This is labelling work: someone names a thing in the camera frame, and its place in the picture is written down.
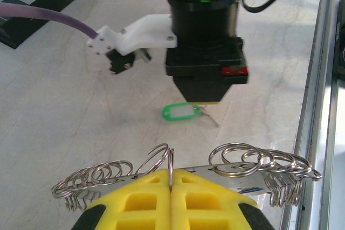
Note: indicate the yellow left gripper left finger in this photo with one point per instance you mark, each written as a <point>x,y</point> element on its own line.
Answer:
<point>134,205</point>

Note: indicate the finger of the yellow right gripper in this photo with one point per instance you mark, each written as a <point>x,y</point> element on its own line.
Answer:
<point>202,90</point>

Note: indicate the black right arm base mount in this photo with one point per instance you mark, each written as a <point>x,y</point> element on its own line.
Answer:
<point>340,52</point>

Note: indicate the blue key tag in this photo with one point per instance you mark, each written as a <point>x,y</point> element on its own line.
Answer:
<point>250,190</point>

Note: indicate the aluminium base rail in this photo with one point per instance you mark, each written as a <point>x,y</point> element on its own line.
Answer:
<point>318,79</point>

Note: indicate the green key tag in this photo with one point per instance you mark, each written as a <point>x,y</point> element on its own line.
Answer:
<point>178,112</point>

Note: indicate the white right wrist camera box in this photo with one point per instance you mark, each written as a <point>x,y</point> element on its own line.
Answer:
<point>145,33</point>

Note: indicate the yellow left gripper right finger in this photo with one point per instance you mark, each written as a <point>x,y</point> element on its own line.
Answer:
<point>210,205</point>

